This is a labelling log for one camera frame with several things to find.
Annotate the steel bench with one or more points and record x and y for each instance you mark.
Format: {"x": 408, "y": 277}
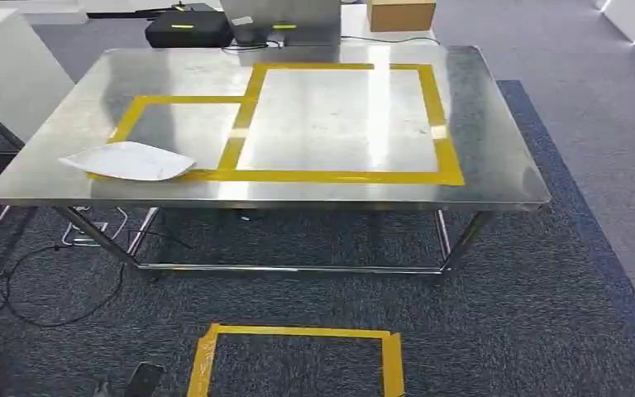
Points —
{"x": 482, "y": 137}

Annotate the grey metal box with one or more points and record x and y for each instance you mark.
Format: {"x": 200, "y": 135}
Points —
{"x": 295, "y": 13}

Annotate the white curled sheet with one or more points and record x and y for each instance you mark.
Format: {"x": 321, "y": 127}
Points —
{"x": 131, "y": 161}

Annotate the brown cardboard box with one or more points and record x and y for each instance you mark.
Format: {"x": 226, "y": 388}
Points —
{"x": 399, "y": 15}

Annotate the black case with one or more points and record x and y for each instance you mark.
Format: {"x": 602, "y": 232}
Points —
{"x": 186, "y": 34}

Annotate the black flat bar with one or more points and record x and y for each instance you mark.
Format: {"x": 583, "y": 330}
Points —
{"x": 131, "y": 12}

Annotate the yellow tape double frame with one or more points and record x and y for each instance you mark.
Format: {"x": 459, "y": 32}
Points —
{"x": 323, "y": 176}

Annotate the yellow tape floor frame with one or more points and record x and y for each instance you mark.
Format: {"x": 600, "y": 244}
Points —
{"x": 203, "y": 361}

